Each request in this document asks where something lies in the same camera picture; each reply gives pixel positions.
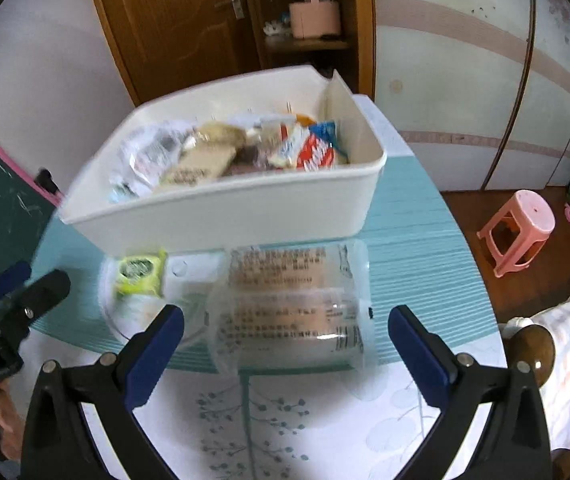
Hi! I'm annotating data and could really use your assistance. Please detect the clear bag puffed snacks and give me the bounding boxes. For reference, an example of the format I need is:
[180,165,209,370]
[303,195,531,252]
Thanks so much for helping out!
[195,122,247,150]

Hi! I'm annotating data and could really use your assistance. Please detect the clear cake pack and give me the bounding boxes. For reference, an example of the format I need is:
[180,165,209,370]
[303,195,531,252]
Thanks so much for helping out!
[207,240,376,375]

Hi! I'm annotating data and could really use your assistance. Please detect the white pastry pack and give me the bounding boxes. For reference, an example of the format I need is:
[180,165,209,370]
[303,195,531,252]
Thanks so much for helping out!
[268,122,348,171]

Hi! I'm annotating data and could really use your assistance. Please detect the person's left hand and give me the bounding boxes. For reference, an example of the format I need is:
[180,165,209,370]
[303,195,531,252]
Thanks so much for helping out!
[0,379,24,462]

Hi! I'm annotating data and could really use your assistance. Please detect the wooden chair knob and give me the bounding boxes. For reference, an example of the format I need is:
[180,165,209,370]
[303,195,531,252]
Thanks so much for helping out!
[502,324,556,388]

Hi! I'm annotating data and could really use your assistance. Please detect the green snack packet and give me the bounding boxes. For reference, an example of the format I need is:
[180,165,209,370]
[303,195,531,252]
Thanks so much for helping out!
[114,250,167,297]

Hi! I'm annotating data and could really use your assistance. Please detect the floral tablecloth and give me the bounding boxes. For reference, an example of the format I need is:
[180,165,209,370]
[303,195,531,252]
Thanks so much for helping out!
[29,94,509,480]

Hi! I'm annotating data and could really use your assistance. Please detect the pink plastic stool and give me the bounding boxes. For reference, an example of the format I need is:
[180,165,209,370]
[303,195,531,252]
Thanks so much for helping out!
[476,190,555,278]

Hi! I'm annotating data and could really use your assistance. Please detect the beige biscuit pack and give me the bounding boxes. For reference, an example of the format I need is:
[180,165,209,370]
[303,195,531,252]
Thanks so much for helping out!
[159,144,236,186]

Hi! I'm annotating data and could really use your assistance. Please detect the white plastic storage bin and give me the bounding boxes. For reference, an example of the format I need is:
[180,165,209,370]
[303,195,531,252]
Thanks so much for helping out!
[58,65,387,257]

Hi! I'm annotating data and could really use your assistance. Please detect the brown wooden door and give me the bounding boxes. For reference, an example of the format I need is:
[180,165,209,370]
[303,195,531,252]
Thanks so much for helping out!
[93,0,261,105]

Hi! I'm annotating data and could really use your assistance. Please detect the sliding wardrobe door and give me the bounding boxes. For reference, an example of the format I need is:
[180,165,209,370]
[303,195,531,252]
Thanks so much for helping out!
[375,0,570,191]

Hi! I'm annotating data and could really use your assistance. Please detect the pink storage basket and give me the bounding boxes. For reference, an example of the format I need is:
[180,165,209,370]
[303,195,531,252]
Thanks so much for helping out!
[289,0,340,39]

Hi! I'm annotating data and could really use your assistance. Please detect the wooden shelf unit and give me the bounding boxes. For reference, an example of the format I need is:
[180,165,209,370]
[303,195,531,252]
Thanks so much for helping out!
[247,0,376,96]

